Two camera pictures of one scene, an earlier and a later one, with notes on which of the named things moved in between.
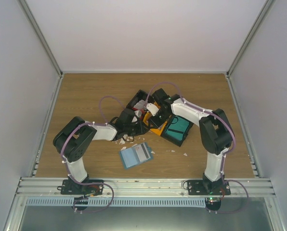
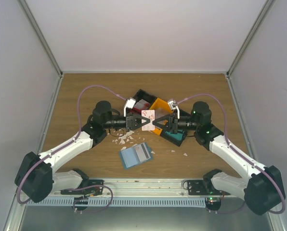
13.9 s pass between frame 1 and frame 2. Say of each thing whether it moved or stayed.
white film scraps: moved
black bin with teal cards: stayed
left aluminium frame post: stayed
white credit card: stayed
